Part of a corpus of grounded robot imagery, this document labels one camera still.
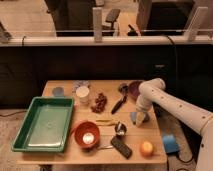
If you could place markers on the bunch of dark grapes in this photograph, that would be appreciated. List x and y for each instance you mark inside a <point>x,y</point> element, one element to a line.
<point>100,103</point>

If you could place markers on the orange fruit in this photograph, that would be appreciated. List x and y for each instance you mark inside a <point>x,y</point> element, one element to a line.
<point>146,149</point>

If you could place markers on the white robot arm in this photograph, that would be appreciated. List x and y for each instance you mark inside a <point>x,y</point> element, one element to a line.
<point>198,119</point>

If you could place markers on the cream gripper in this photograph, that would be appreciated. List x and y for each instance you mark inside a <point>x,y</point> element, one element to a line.
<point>140,117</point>

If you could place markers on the black office chair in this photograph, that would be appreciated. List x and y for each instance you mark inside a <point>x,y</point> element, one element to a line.
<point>111,18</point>

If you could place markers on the purple bowl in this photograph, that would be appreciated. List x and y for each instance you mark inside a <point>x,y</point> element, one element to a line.
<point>134,89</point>

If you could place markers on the green plastic tray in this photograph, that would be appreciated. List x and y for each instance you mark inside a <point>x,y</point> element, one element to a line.
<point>45,126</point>

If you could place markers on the yellow pencil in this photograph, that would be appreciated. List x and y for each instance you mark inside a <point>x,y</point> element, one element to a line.
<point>105,122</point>

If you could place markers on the crumpled grey blue cloth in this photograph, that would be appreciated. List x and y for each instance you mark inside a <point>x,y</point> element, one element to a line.
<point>79,83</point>

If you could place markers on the black remote control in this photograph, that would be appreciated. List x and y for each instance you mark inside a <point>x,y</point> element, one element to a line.
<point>121,147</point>

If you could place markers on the blue box on floor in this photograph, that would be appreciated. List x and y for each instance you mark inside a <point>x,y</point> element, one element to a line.
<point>170,144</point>

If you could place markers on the white railing beam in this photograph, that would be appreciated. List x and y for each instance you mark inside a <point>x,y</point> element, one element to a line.
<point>49,38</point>

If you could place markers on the orange bowl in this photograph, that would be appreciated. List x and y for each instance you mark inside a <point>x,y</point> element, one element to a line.
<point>86,134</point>

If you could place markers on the white cup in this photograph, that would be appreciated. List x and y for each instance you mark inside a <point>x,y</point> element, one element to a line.
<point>82,93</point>

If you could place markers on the blue sponge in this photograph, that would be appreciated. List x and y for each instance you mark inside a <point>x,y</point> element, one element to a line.
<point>133,117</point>

